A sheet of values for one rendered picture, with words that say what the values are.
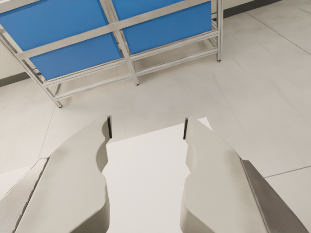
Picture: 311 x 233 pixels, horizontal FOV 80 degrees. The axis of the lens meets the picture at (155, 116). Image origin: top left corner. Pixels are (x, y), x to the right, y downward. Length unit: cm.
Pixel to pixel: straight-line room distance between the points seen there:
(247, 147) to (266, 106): 39
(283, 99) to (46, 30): 180
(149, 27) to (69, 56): 70
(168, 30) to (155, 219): 147
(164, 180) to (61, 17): 144
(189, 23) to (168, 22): 17
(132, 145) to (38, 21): 137
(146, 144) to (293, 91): 138
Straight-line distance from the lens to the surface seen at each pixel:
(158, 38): 169
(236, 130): 138
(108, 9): 160
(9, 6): 174
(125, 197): 45
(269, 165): 128
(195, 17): 171
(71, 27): 167
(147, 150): 49
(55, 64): 184
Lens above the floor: 110
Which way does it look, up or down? 46 degrees down
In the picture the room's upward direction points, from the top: 19 degrees counter-clockwise
